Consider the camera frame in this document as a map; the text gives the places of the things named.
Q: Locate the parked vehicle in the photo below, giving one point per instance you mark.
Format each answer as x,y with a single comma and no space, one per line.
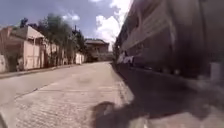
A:
126,59

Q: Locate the brown-roofed building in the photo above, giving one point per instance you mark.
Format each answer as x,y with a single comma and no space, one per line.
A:
97,48

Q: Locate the grey concrete road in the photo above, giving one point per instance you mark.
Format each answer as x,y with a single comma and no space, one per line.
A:
66,93

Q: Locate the long multi-storey building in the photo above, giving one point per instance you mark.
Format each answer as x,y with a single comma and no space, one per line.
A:
160,33

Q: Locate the row of trees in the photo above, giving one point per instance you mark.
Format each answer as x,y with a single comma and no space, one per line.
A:
58,36

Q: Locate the concrete kerb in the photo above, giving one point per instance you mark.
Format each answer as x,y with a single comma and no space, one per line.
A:
30,71

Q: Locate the pale beige building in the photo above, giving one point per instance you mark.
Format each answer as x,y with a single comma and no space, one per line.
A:
28,48

